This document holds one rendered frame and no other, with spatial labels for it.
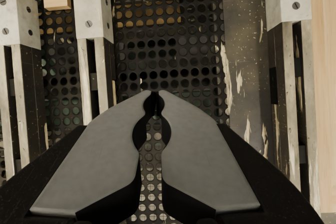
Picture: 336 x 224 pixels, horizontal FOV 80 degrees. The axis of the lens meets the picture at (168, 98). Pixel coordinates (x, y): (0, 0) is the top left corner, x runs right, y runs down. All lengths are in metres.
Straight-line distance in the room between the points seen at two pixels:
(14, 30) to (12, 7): 0.05
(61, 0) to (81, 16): 0.11
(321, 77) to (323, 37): 0.09
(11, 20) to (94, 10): 0.19
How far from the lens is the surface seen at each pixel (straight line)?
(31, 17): 0.63
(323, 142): 0.60
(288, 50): 0.50
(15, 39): 0.58
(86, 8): 0.51
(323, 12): 0.62
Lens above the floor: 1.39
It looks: 34 degrees down
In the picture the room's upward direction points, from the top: 179 degrees clockwise
